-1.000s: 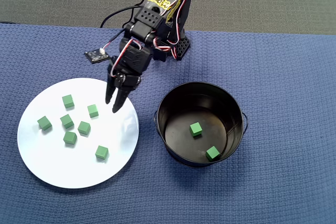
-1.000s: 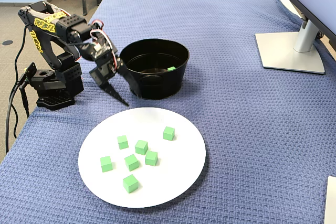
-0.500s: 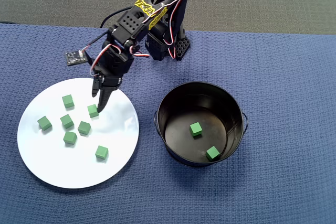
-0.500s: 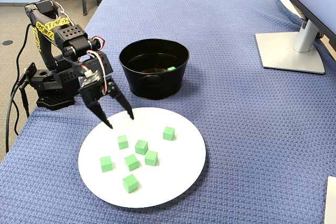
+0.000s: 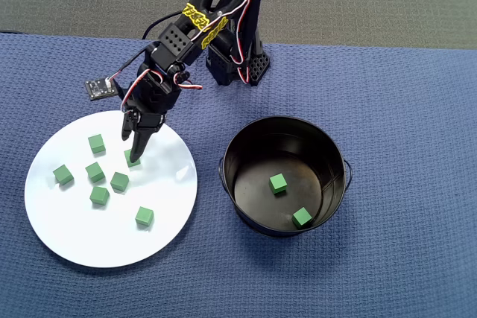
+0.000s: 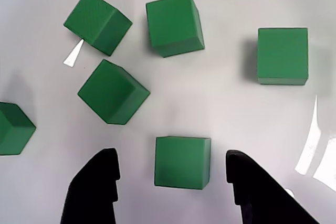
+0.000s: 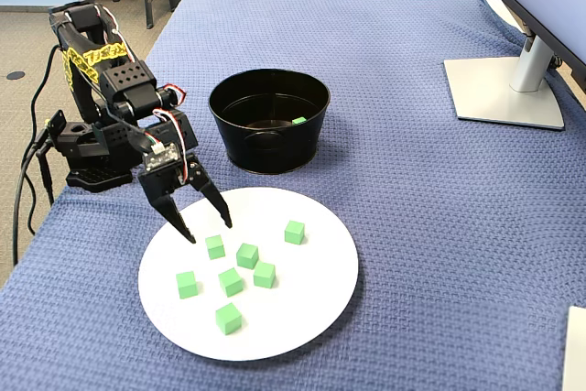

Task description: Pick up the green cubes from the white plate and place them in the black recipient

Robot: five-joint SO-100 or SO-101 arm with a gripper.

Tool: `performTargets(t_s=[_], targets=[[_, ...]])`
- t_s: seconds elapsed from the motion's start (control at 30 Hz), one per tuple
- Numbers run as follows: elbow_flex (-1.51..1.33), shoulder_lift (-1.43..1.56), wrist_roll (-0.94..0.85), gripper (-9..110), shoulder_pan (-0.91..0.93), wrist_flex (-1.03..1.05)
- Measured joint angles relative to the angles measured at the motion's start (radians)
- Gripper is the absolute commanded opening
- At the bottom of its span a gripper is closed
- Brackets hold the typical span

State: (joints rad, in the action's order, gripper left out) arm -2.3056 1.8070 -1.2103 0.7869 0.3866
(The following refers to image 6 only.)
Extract white round plate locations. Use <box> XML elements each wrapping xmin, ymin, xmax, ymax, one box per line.
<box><xmin>0</xmin><ymin>0</ymin><xmax>336</xmax><ymax>224</ymax></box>

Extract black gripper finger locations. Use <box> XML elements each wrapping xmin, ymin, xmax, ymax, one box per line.
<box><xmin>225</xmin><ymin>150</ymin><xmax>320</xmax><ymax>224</ymax></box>
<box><xmin>59</xmin><ymin>147</ymin><xmax>121</xmax><ymax>224</ymax></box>

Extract green cube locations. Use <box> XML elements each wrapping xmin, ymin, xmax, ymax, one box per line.
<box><xmin>77</xmin><ymin>59</ymin><xmax>151</xmax><ymax>125</ymax></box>
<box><xmin>145</xmin><ymin>0</ymin><xmax>205</xmax><ymax>58</ymax></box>
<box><xmin>0</xmin><ymin>102</ymin><xmax>37</xmax><ymax>156</ymax></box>
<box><xmin>154</xmin><ymin>136</ymin><xmax>212</xmax><ymax>190</ymax></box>
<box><xmin>62</xmin><ymin>0</ymin><xmax>133</xmax><ymax>57</ymax></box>
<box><xmin>256</xmin><ymin>27</ymin><xmax>309</xmax><ymax>86</ymax></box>

